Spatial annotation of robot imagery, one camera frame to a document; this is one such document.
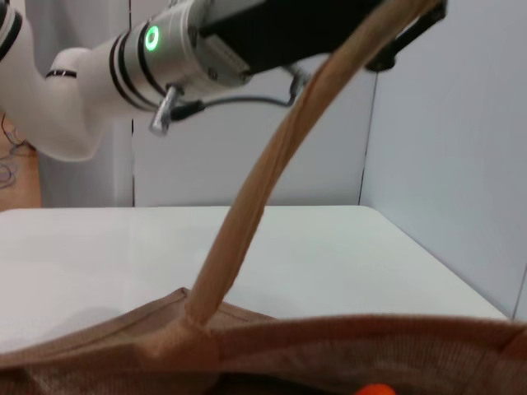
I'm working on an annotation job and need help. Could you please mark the silver metal connector plug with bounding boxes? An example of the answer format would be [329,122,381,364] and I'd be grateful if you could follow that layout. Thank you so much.
[148,85,183,137]

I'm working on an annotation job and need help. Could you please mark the orange pear-shaped toy fruit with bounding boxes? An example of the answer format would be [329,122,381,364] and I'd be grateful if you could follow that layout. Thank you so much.
[355,383,397,395]

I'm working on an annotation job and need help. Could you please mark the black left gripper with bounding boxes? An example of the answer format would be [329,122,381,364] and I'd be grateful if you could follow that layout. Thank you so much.
[198,0,426,77]

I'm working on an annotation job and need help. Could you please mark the brown jute handbag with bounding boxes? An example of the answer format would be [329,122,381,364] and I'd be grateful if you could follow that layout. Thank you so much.
[0,0,527,395]

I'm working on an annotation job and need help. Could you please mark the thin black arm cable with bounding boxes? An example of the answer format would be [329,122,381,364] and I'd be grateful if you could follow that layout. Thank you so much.
[170,64,313,121]

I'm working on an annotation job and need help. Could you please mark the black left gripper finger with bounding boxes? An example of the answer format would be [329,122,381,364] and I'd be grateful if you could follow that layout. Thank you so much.
[411,0,449,28]

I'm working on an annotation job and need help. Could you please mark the tangled thin floor wires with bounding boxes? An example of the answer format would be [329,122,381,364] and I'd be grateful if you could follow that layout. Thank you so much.
[0,113,39,191]

